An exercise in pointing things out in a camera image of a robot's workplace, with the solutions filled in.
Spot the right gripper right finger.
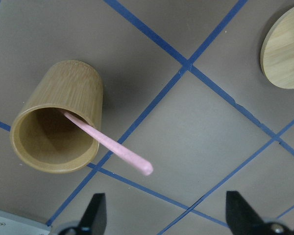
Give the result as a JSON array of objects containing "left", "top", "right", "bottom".
[{"left": 225, "top": 191, "right": 279, "bottom": 235}]

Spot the wooden cup tree stand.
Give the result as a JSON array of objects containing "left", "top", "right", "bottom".
[{"left": 260, "top": 7, "right": 294, "bottom": 89}]

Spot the bamboo chopstick holder cup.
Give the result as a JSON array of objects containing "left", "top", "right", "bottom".
[{"left": 10, "top": 60, "right": 103, "bottom": 173}]

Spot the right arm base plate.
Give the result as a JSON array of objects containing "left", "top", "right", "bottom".
[{"left": 0, "top": 210, "right": 51, "bottom": 235}]

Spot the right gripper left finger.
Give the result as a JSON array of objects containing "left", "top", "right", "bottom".
[{"left": 78, "top": 193, "right": 106, "bottom": 235}]

